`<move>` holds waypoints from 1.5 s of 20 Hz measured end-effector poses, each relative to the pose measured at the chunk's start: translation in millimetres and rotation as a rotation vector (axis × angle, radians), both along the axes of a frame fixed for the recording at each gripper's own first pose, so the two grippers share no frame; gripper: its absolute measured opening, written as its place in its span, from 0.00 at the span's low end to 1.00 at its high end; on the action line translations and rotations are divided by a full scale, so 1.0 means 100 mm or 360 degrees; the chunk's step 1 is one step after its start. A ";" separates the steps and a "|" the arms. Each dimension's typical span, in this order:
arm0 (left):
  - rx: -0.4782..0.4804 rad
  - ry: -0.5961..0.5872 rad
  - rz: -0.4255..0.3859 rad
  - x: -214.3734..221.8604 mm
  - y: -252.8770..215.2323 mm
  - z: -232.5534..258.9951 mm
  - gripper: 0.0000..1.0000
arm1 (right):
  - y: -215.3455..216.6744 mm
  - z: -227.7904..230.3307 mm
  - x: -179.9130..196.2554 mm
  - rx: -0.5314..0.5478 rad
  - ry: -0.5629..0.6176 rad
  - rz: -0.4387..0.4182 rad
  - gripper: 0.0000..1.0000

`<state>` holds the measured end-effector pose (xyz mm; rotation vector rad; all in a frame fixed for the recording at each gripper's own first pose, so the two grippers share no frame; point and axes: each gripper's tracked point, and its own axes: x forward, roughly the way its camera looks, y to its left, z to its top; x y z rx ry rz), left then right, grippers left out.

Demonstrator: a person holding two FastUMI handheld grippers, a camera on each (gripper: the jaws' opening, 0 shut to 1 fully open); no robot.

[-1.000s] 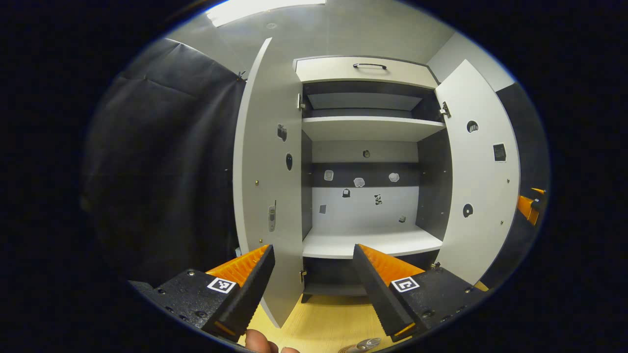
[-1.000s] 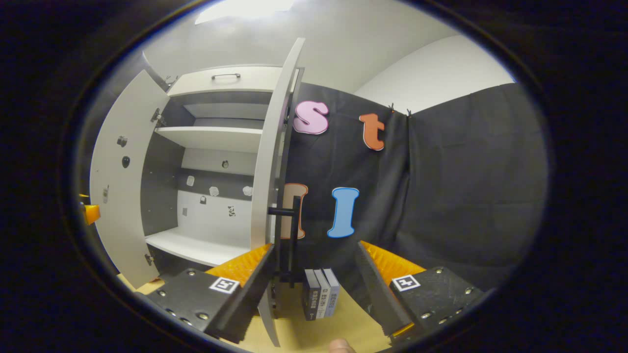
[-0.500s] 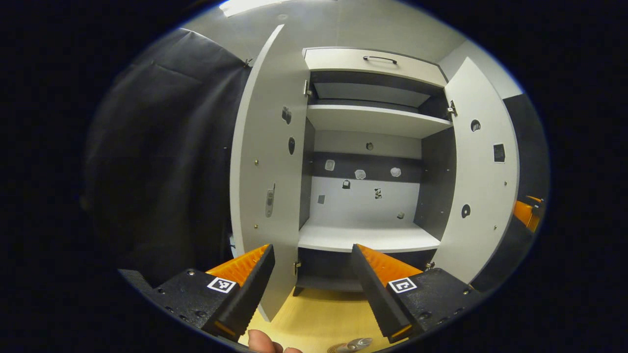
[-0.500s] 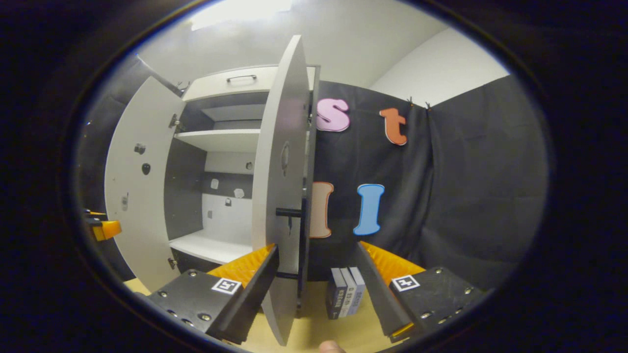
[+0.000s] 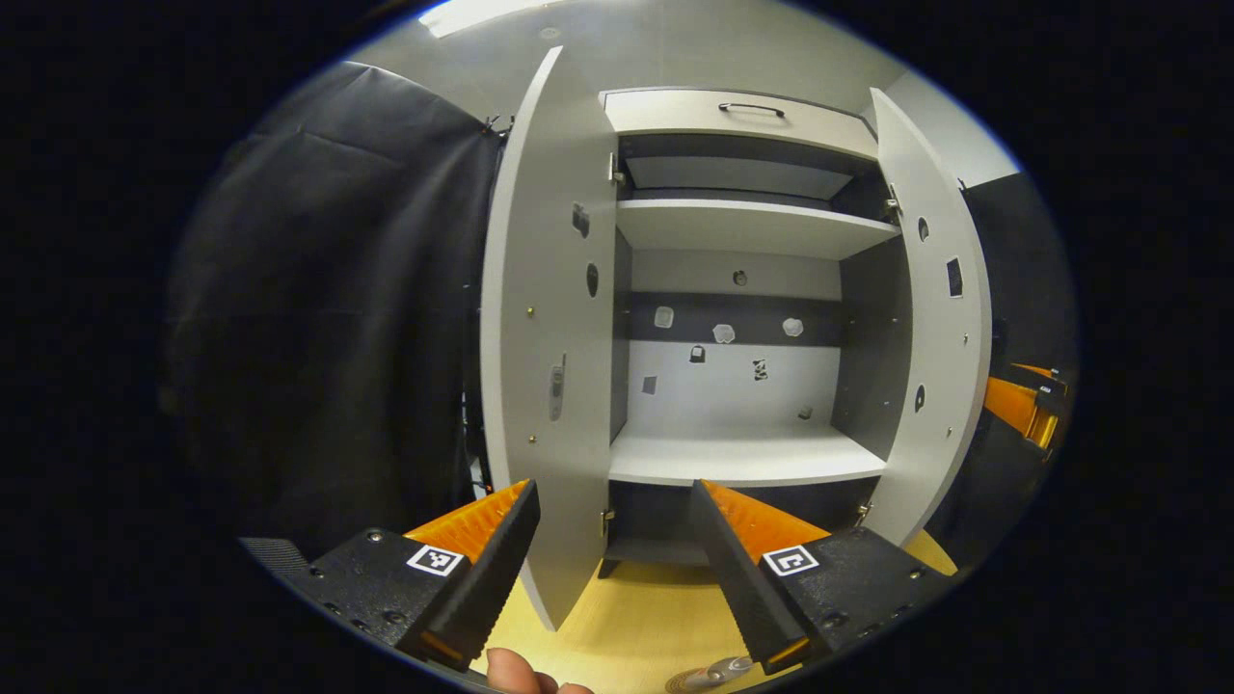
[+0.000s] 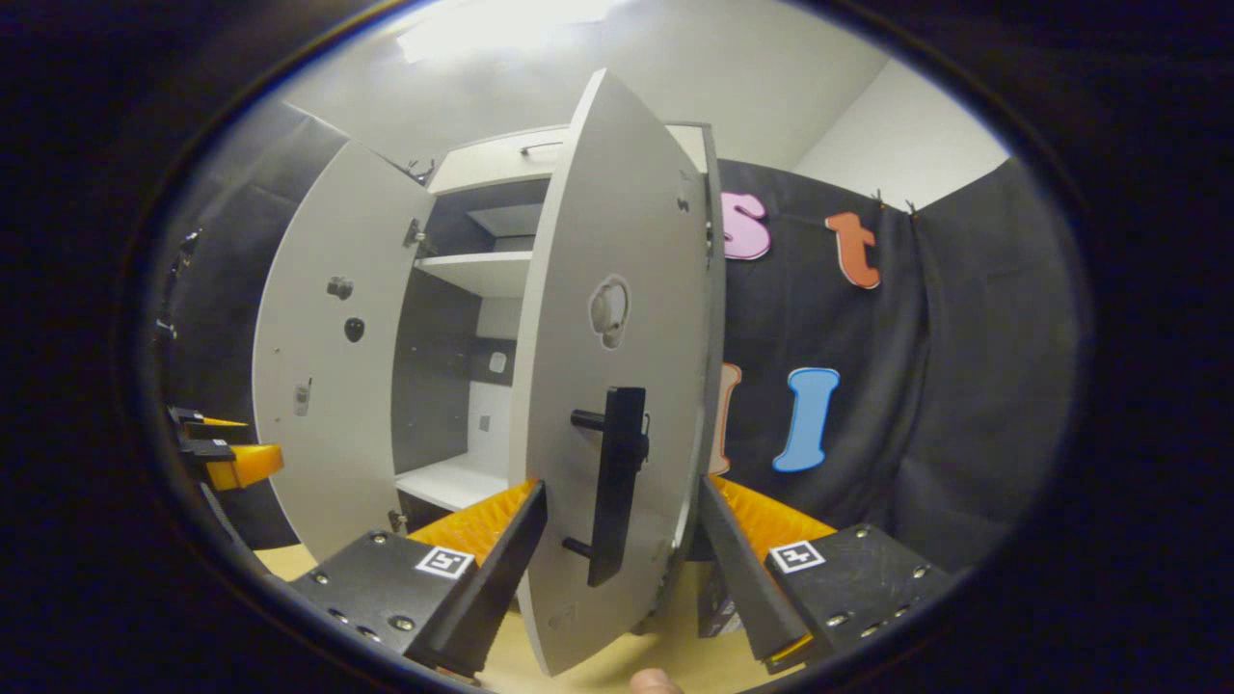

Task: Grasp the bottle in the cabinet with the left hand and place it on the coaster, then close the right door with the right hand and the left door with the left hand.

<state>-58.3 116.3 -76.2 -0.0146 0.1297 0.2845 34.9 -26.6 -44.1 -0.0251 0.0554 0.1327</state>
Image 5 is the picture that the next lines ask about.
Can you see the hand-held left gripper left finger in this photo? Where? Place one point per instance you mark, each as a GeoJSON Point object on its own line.
{"type": "Point", "coordinates": [487, 588]}

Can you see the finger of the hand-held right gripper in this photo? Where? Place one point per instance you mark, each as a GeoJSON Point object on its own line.
{"type": "Point", "coordinates": [1043, 378]}
{"type": "Point", "coordinates": [1012, 407]}

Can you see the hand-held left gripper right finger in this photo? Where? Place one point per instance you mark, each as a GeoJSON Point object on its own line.
{"type": "Point", "coordinates": [742, 578]}

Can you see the clear plastic bottle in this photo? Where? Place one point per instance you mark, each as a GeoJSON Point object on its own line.
{"type": "Point", "coordinates": [730, 668]}

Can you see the white cabinet door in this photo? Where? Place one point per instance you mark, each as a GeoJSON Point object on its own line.
{"type": "Point", "coordinates": [940, 337]}
{"type": "Point", "coordinates": [540, 241]}

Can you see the white cabinet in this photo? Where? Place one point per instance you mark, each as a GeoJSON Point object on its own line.
{"type": "Point", "coordinates": [733, 386]}

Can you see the white cabinet shelf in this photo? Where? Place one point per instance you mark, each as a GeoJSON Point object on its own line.
{"type": "Point", "coordinates": [742, 226]}

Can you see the black backdrop cloth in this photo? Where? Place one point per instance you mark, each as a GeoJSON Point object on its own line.
{"type": "Point", "coordinates": [328, 289]}

